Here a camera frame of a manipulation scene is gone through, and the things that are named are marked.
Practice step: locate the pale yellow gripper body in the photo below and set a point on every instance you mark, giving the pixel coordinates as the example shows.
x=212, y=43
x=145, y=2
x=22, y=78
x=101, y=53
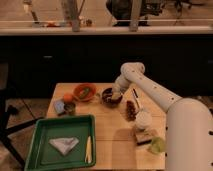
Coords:
x=116, y=95

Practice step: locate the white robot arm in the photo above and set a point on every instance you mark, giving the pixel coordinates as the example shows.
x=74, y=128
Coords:
x=189, y=123

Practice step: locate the dark brown bowl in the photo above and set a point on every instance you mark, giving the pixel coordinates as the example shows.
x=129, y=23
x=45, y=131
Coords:
x=107, y=99

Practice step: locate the green item in orange bowl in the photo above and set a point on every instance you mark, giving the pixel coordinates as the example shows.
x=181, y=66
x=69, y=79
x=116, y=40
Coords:
x=84, y=93

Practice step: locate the orange bowl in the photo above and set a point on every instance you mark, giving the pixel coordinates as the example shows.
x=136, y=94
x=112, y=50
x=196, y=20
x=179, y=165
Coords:
x=80, y=87

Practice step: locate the white cup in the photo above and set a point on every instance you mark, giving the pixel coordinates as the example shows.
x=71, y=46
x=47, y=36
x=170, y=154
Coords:
x=143, y=120

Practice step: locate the small metal cup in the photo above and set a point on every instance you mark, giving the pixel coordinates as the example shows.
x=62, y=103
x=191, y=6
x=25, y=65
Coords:
x=70, y=109

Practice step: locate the orange fruit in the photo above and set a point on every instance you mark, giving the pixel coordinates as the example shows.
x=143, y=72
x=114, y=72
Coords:
x=67, y=98

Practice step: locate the blue sponge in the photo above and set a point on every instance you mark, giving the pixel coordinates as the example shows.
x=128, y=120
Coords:
x=59, y=107

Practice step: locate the green cup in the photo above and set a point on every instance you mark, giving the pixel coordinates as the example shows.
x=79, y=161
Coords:
x=157, y=146

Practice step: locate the folded grey cloth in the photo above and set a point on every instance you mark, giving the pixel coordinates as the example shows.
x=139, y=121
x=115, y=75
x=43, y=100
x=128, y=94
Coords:
x=64, y=145

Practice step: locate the green plastic tray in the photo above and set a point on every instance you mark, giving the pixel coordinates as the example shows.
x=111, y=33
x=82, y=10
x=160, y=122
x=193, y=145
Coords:
x=43, y=156

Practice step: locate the black chair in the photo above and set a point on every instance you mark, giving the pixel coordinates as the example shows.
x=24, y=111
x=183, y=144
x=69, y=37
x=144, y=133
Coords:
x=6, y=112

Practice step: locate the black handled knife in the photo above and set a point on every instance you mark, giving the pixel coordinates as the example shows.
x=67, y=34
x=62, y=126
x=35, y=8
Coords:
x=137, y=99

